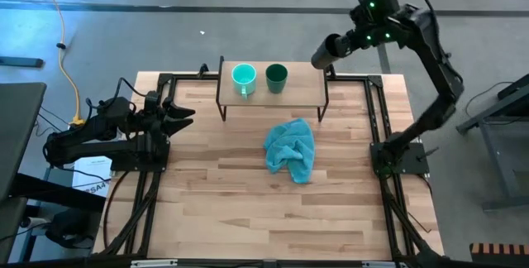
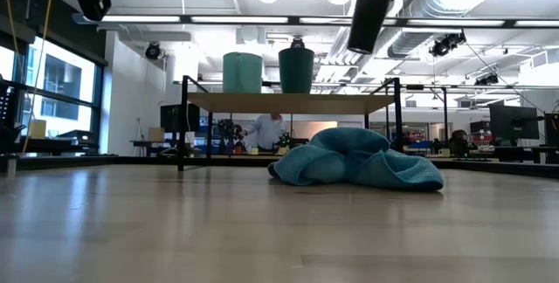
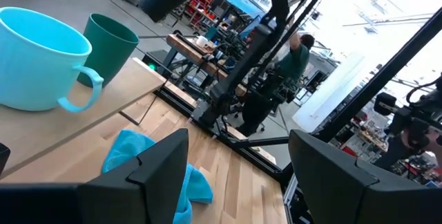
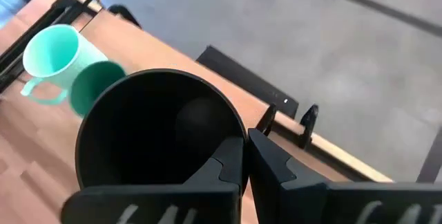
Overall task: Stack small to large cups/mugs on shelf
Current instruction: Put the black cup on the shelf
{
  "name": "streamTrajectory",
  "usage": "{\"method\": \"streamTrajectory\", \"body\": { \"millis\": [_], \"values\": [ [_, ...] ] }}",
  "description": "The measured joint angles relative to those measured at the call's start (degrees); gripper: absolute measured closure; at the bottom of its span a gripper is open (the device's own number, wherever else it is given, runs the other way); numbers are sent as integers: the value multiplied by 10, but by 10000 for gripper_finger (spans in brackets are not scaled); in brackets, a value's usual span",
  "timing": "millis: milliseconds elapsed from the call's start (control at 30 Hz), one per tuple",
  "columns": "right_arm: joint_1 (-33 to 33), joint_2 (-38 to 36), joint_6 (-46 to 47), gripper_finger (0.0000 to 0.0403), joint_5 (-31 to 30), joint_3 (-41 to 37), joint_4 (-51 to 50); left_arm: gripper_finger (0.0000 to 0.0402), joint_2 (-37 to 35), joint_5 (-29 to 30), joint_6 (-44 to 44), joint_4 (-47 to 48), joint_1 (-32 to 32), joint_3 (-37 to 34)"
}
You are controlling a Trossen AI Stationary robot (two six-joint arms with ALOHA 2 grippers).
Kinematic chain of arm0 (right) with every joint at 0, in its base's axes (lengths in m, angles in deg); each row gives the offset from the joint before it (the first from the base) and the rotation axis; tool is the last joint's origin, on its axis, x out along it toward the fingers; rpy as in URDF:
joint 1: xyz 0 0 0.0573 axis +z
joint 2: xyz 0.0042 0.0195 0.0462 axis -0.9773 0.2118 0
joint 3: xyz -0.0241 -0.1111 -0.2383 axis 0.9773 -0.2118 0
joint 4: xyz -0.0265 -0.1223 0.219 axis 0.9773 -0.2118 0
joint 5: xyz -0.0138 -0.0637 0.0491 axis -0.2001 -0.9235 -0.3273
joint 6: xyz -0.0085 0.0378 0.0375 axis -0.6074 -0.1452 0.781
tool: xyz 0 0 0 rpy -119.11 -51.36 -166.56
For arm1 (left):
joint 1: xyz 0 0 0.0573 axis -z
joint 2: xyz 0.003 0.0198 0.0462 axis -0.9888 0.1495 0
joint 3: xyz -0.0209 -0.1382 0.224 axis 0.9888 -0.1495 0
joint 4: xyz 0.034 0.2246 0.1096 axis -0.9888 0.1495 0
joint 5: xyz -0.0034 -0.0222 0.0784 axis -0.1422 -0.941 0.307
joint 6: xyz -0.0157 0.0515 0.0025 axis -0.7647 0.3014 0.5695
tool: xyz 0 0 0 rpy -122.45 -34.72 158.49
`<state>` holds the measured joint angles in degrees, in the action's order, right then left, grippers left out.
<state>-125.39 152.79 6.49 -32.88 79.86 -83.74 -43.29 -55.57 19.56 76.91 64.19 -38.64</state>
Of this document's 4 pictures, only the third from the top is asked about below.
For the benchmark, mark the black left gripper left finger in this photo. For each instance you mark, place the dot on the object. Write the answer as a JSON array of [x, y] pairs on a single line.
[[152, 182]]

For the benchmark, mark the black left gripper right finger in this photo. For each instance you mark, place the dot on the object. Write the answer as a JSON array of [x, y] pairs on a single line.
[[338, 189]]

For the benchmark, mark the green plastic cup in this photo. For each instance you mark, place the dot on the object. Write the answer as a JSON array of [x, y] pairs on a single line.
[[110, 54]]

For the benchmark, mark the background black robot arm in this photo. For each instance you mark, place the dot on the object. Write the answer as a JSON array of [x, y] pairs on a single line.
[[414, 127]]

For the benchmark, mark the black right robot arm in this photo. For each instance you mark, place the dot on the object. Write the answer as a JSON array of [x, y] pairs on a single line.
[[241, 61]]

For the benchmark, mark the wooden shelf with black legs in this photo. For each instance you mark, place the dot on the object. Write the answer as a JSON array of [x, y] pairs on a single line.
[[52, 127]]

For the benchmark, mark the blue towel cloth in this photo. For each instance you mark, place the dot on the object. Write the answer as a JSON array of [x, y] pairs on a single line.
[[126, 148]]

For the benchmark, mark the white panel sheet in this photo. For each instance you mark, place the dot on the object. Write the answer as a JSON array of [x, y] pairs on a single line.
[[331, 92]]

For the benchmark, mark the background wooden workbench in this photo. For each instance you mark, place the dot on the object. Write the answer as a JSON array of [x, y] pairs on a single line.
[[193, 55]]

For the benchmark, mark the person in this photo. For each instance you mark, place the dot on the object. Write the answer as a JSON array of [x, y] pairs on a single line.
[[293, 63]]

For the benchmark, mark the white background mug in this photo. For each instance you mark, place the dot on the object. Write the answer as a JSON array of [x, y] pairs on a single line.
[[201, 41]]

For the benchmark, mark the red storage bins rack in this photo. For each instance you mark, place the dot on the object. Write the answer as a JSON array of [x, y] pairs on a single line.
[[202, 1]]

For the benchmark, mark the black aluminium table frame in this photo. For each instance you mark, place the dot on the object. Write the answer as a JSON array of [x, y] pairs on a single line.
[[380, 79]]

